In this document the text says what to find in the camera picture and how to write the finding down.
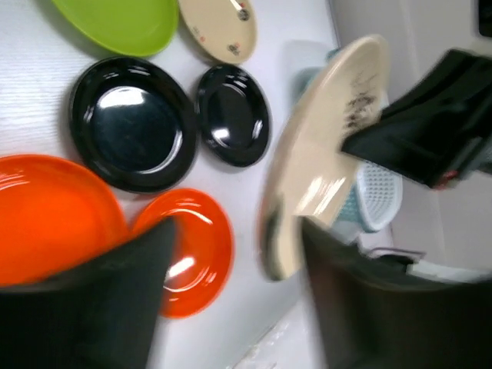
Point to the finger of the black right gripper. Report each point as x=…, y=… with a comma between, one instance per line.
x=440, y=131

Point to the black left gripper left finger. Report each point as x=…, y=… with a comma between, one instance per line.
x=100, y=314

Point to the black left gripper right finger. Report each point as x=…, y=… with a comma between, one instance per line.
x=372, y=315

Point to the orange plate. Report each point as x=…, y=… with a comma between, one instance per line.
x=55, y=214
x=203, y=251

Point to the cream plate with black brushstroke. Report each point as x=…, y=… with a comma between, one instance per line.
x=279, y=243

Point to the white perforated plastic bin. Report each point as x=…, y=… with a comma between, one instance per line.
x=374, y=200

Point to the cream plate with small motifs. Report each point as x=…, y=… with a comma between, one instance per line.
x=225, y=29

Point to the lime green plate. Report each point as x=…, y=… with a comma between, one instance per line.
x=136, y=28

